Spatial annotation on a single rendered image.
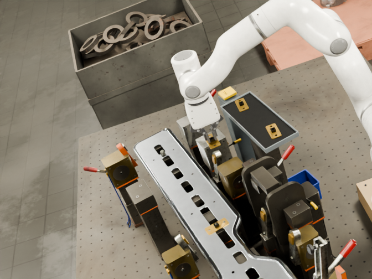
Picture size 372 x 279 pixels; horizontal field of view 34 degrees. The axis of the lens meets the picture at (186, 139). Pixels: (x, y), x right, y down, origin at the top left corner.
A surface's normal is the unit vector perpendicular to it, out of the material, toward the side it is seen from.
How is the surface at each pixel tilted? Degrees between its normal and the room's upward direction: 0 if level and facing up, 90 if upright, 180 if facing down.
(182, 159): 0
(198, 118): 91
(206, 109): 90
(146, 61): 90
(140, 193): 0
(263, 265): 0
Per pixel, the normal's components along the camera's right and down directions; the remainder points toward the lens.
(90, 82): 0.22, 0.53
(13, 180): -0.29, -0.76
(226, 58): 0.64, -0.02
